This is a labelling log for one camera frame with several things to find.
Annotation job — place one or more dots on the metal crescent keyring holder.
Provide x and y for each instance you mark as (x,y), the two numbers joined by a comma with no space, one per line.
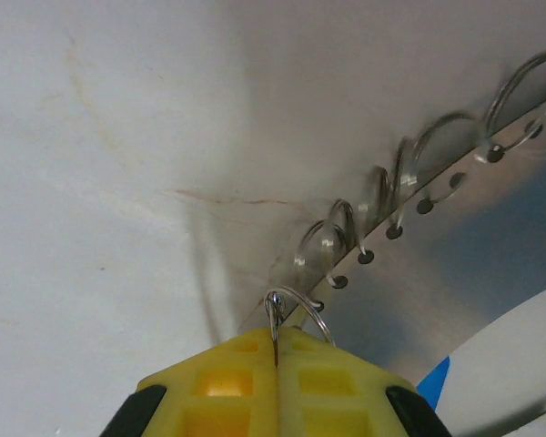
(391,282)

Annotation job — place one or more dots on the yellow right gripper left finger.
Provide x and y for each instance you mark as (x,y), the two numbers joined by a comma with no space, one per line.
(209,391)

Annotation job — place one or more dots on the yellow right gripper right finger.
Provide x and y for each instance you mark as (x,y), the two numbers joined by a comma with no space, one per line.
(341,396)

